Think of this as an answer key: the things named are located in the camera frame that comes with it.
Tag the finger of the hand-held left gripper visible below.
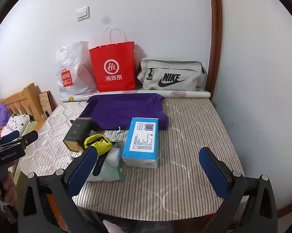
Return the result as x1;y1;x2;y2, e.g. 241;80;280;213
5;130;38;151
0;130;20;143

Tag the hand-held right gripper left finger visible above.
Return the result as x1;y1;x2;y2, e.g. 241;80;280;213
17;146;112;233

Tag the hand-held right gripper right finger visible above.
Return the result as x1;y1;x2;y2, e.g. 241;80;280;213
199;147;277;233

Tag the black watch strap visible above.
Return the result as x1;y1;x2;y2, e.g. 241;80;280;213
92;154;107;177

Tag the pale green tissue pack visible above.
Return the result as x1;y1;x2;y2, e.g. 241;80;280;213
86;165;124;182

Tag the yellow mesh pouch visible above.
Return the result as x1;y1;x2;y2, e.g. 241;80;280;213
84;133;113;157

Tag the purple towel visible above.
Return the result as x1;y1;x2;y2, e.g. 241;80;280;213
80;93;169;131

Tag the person's left hand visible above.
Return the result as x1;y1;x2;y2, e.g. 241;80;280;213
0;171;18;209

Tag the white dotted pillow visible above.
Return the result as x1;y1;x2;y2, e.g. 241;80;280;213
7;114;31;134

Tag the purple plush toy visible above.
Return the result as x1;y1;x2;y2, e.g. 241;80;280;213
0;103;11;127

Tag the dark green tin box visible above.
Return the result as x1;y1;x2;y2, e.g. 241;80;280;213
63;117;93;153

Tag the wooden headboard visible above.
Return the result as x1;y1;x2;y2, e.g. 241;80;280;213
0;83;48;123

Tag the blue tissue pack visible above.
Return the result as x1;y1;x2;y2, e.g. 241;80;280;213
121;117;160;169

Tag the rolled printed paper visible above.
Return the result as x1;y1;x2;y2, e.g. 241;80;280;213
61;90;211;102

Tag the white plastic shopping bag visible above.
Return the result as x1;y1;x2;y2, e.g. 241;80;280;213
55;41;98;97

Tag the grey waist bag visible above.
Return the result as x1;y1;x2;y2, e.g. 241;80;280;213
137;58;208;91

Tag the red paper bag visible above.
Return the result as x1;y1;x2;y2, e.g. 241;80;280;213
89;26;137;93

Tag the white light switch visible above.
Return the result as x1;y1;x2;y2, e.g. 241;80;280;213
76;6;90;21

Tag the brown wooden door frame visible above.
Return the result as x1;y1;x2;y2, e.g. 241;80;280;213
205;0;223;97

